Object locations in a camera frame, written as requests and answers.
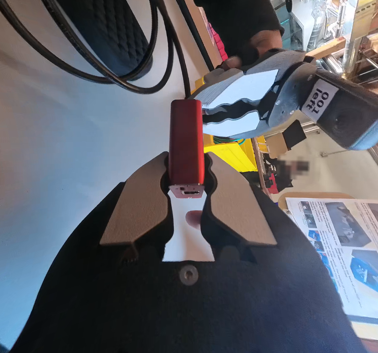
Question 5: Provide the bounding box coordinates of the person's left forearm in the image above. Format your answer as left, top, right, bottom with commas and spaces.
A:
184, 0, 285, 61

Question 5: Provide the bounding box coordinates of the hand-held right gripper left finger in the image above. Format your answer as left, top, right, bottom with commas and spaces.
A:
99, 151, 174, 246

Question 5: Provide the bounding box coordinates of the black padded wrist rest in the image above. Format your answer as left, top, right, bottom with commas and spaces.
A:
35, 0, 154, 82

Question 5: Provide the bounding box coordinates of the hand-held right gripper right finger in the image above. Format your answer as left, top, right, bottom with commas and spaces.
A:
203, 151, 278, 246

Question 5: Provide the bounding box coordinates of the black ethernet cable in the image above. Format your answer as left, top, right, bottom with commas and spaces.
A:
0, 0, 191, 100

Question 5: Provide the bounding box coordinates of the yellow plastic bin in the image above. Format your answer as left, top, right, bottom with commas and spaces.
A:
194, 77, 266, 173

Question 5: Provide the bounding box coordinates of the red ethernet splitter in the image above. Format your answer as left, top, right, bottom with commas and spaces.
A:
168, 99, 206, 199

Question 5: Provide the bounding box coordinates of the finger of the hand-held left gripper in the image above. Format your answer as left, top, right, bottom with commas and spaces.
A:
202, 109, 263, 140
188, 68, 280, 111

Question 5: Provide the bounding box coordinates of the person's left hand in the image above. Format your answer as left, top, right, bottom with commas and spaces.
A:
217, 29, 283, 71

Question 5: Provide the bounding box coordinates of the black cardboard sign stand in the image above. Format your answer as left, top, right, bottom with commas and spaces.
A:
268, 119, 308, 159

